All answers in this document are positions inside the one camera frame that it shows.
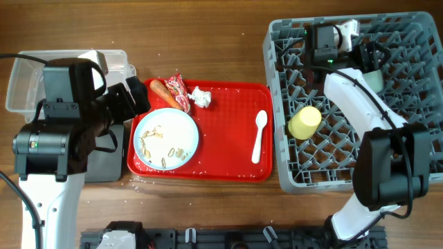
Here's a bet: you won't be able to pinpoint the green bowl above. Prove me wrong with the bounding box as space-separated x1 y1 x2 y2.
363 70 384 93

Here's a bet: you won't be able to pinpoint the yellow plastic cup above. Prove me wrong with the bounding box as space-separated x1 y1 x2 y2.
288 107 322 140

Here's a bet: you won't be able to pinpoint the white plastic spoon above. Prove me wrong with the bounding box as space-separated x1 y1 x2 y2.
251 110 268 164

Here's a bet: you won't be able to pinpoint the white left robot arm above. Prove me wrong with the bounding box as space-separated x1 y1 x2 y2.
12 57 150 248

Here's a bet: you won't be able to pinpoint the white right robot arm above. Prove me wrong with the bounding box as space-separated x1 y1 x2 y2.
127 19 433 248

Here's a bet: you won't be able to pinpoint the grey dishwasher rack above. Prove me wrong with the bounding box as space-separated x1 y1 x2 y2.
262 12 442 194

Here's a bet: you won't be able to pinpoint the orange carrot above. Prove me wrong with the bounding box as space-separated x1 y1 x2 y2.
150 80 183 111

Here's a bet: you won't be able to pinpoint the red snack wrapper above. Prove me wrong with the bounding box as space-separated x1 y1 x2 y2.
165 73 190 113

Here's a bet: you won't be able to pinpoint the blue plate with rice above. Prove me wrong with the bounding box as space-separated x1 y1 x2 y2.
132 108 199 172

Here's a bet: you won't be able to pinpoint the black plastic bin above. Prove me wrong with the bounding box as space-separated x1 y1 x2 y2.
85 123 127 183

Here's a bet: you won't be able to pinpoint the crumpled white tissue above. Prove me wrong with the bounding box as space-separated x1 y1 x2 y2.
188 86 212 108

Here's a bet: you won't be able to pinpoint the clear plastic bin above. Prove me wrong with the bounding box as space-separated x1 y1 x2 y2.
6 50 136 122

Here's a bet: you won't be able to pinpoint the red plastic tray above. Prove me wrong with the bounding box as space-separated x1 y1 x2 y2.
127 80 273 182

